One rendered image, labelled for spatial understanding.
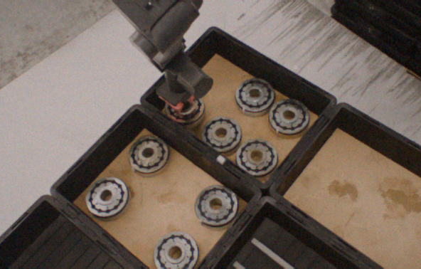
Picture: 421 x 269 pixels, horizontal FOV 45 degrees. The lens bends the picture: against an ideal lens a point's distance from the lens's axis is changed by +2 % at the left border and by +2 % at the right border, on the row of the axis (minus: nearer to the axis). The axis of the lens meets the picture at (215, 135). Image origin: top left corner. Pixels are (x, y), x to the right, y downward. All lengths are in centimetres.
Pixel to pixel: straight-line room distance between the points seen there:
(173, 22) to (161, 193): 65
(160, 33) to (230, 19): 102
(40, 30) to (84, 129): 133
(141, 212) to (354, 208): 51
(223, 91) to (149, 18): 73
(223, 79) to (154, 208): 41
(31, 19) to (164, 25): 222
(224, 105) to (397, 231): 52
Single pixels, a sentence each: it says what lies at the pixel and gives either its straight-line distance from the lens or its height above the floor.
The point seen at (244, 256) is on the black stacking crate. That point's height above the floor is 83.
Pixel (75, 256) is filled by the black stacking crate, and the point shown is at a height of 83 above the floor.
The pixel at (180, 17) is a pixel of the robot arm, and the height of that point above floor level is 147.
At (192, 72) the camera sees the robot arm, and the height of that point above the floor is 110.
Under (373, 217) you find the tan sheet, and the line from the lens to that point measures 125.
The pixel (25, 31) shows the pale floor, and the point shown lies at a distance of 284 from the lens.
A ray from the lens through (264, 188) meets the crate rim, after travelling 114.
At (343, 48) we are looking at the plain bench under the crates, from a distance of 163.
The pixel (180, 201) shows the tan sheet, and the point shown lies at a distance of 125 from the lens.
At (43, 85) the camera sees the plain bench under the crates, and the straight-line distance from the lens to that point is 168.
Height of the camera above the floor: 198
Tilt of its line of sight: 62 degrees down
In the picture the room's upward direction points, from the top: 10 degrees counter-clockwise
